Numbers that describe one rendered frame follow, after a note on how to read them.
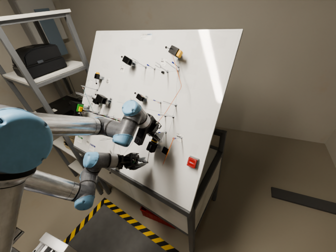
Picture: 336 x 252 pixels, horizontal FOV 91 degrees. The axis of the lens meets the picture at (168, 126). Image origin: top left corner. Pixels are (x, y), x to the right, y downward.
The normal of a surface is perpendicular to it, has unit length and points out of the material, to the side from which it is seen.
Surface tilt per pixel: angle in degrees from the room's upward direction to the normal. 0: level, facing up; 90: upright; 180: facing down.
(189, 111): 53
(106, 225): 0
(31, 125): 84
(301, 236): 0
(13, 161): 84
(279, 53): 90
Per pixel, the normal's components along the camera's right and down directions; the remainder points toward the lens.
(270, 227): -0.10, -0.79
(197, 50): -0.48, -0.04
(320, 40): -0.37, 0.59
